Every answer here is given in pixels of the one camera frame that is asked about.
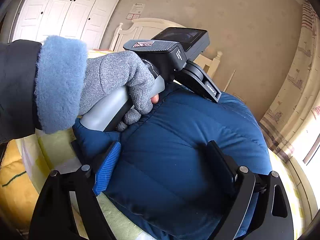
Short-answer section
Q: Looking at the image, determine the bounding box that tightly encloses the white wall conduit strip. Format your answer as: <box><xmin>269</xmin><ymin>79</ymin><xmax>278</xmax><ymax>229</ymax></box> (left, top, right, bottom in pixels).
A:
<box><xmin>223</xmin><ymin>69</ymin><xmax>236</xmax><ymax>92</ymax></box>

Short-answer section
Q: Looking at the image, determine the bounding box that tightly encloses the blue puffer jacket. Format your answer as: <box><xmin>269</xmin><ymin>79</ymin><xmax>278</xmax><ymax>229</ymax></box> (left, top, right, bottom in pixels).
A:
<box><xmin>73</xmin><ymin>83</ymin><xmax>272</xmax><ymax>239</ymax></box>

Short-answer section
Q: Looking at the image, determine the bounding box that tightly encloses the black camera box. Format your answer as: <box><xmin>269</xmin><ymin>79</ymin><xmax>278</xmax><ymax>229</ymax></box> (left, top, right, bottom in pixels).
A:
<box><xmin>152</xmin><ymin>27</ymin><xmax>210</xmax><ymax>61</ymax></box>

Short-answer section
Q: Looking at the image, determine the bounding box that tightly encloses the striped patterned curtain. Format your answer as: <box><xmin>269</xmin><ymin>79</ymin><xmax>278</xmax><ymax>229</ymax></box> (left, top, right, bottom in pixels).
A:
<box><xmin>259</xmin><ymin>0</ymin><xmax>319</xmax><ymax>162</ymax></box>

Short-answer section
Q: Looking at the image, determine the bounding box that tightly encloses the paper notice on wall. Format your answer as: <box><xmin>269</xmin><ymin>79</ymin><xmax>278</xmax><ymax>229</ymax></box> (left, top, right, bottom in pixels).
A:
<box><xmin>126</xmin><ymin>3</ymin><xmax>145</xmax><ymax>20</ymax></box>

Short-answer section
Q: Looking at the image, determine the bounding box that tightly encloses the white wardrobe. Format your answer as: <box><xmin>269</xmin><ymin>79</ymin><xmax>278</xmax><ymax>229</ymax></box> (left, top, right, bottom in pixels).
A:
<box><xmin>12</xmin><ymin>0</ymin><xmax>119</xmax><ymax>49</ymax></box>

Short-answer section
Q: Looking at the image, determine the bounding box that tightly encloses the dark sleeve with blue cuff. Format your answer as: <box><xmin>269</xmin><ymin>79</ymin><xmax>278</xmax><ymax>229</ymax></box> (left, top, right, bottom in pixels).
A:
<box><xmin>1</xmin><ymin>36</ymin><xmax>87</xmax><ymax>143</ymax></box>

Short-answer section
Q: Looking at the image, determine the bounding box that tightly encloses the yellow cushion with green line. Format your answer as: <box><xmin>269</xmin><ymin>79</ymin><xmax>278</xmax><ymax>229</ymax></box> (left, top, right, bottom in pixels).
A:
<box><xmin>1</xmin><ymin>141</ymin><xmax>39</xmax><ymax>232</ymax></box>

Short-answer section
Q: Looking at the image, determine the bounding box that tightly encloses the yellow white checked bedsheet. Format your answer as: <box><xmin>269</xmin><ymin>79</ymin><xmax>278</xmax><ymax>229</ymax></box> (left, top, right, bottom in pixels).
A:
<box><xmin>18</xmin><ymin>129</ymin><xmax>304</xmax><ymax>239</ymax></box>

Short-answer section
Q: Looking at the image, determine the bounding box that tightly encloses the white wooden headboard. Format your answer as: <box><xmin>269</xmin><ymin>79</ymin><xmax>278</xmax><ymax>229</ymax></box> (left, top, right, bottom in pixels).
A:
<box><xmin>109</xmin><ymin>18</ymin><xmax>223</xmax><ymax>79</ymax></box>

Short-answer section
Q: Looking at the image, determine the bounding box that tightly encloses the grey gloved left hand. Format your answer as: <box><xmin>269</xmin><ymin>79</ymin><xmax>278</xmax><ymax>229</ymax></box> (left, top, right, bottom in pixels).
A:
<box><xmin>79</xmin><ymin>51</ymin><xmax>165</xmax><ymax>132</ymax></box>

